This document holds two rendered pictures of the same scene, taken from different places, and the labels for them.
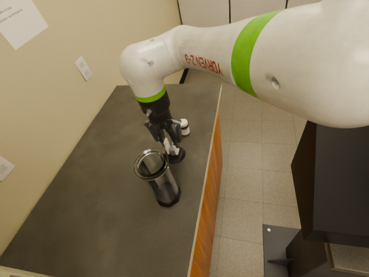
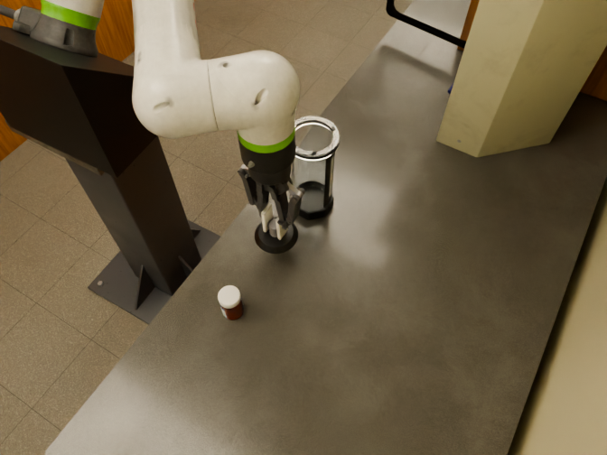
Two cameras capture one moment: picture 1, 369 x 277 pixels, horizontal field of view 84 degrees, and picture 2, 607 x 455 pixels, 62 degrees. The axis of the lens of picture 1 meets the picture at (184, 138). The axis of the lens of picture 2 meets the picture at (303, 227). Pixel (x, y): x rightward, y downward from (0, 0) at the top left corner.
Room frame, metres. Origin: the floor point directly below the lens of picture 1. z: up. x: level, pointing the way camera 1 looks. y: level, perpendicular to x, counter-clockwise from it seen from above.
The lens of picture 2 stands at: (1.08, 0.18, 1.90)
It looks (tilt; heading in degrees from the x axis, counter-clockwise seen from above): 57 degrees down; 187
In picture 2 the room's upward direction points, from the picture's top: straight up
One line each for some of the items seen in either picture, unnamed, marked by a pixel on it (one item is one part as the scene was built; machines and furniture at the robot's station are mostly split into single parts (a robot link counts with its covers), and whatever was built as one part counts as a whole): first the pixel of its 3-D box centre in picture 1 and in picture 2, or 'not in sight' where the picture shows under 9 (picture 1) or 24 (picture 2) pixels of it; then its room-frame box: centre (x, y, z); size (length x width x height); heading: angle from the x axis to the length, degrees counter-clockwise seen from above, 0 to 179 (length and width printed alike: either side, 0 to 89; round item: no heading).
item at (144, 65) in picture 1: (145, 70); (257, 98); (0.52, 0.05, 1.38); 0.13 x 0.11 x 0.14; 105
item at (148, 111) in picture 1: (153, 101); (268, 142); (0.51, 0.06, 1.28); 0.12 x 0.09 x 0.06; 155
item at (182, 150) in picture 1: (173, 153); (275, 232); (0.51, 0.06, 1.01); 0.09 x 0.09 x 0.07
